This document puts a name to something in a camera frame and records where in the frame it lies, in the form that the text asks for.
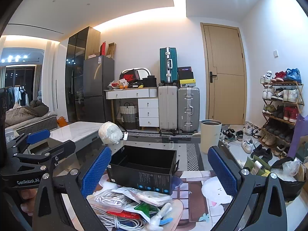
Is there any bagged white striped rope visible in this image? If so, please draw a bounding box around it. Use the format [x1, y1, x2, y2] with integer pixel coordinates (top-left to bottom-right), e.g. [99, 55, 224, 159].
[92, 189, 141, 210]

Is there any white charging cable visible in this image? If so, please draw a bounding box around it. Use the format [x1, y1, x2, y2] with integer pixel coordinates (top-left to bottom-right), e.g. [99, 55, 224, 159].
[96, 206, 147, 231]

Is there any red white balloon glue packet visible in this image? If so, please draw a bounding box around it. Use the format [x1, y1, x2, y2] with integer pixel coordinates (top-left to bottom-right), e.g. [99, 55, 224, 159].
[106, 211, 141, 219]

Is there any white printed plastic pouch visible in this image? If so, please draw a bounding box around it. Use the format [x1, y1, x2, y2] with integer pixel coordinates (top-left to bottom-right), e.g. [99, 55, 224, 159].
[111, 187, 172, 207]

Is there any black storage box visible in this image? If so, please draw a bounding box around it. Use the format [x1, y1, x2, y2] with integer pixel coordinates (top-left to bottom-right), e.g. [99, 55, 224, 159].
[107, 145, 179, 195]

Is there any white blue plush toy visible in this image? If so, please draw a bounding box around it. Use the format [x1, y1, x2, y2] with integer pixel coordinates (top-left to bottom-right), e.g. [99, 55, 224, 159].
[143, 203, 173, 231]

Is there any green white packet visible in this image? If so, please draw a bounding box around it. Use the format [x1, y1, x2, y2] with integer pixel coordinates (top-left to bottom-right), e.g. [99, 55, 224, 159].
[124, 202, 160, 222]

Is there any person left hand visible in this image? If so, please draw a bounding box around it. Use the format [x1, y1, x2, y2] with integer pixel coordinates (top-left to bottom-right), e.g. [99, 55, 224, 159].
[20, 189, 37, 216]

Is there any grey sofa with blankets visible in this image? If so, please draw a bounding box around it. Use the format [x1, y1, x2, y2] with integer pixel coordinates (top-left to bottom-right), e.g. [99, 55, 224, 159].
[5, 100, 57, 135]

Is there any black garbage bag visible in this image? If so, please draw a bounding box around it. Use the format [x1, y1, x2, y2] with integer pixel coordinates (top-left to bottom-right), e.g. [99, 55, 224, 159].
[270, 157, 307, 202]

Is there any white wrapped bundle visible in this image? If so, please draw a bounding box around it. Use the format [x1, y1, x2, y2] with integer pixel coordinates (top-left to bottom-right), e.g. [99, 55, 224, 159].
[98, 121, 123, 144]

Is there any anime printed desk mat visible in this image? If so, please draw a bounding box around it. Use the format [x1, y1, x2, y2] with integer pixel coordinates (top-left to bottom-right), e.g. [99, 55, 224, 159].
[86, 169, 236, 231]

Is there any purple paper bag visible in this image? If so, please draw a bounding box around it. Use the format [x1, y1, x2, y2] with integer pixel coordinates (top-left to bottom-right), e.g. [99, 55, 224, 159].
[288, 114, 308, 158]

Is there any woven laundry basket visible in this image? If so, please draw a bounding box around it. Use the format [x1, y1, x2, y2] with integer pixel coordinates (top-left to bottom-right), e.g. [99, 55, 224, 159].
[119, 102, 138, 130]

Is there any dark grey refrigerator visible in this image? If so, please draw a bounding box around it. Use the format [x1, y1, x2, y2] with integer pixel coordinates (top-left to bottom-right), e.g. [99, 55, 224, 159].
[83, 55, 114, 123]

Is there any beige cylindrical trash bin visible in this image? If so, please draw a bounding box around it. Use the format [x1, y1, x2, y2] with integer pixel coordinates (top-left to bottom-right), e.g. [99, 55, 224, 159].
[200, 119, 222, 154]

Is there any black tall cabinet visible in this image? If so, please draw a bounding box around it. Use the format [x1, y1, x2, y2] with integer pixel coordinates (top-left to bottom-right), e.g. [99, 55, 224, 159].
[65, 27, 101, 123]

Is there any wooden shoe rack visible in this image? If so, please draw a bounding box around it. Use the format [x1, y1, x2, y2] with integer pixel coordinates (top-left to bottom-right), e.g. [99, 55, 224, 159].
[260, 81, 305, 158]

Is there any white drawer desk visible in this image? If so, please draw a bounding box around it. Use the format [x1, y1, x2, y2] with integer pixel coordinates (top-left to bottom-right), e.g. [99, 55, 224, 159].
[103, 86, 160, 128]

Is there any red nike shoe box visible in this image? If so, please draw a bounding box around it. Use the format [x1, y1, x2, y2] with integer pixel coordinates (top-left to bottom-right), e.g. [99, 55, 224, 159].
[120, 69, 140, 84]

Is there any wooden door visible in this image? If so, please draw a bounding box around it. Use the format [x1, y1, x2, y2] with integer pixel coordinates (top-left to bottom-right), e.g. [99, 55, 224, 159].
[200, 23, 247, 125]

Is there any beige suitcase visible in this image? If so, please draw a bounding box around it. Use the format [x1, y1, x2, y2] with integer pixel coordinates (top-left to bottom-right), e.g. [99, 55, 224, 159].
[158, 85, 177, 130]

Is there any silver suitcase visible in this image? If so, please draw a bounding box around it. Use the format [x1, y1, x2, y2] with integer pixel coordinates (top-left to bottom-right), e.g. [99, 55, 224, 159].
[177, 87, 200, 133]

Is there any teal suitcase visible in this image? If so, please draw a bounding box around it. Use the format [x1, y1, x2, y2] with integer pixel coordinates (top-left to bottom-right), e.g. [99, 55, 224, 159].
[160, 47, 178, 85]

